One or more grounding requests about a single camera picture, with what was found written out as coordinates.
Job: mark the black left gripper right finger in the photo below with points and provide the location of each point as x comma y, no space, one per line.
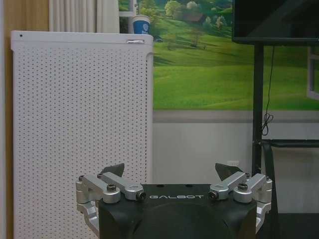
241,185

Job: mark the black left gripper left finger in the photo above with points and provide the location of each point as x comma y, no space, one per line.
109,185

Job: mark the black television stand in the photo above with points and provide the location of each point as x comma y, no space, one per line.
261,129

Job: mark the white perforated air purifier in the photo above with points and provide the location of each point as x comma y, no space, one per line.
79,124

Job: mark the green meadow landscape poster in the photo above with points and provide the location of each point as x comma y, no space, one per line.
211,62

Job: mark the blue and white paper cup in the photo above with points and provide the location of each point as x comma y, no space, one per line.
141,25

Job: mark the black television screen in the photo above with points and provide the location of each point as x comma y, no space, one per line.
274,20

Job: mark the white pleated curtain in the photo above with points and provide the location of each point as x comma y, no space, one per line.
82,15

